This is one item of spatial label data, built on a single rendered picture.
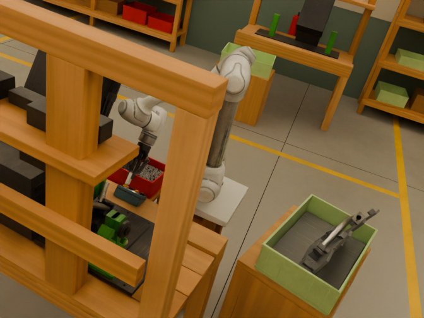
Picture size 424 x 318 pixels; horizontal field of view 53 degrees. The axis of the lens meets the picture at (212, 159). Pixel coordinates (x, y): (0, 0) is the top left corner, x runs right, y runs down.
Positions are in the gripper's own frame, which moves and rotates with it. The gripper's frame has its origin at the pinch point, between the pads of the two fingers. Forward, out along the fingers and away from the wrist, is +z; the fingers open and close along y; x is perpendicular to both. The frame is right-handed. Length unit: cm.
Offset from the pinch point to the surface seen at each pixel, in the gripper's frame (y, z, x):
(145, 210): -17.0, 10.9, 3.8
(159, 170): -2.5, -9.6, -29.4
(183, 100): -54, -34, 110
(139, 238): -25.8, 21.6, 18.9
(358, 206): -131, -51, -242
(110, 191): 5.5, 10.2, 2.9
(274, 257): -85, 5, -2
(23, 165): 18, 8, 60
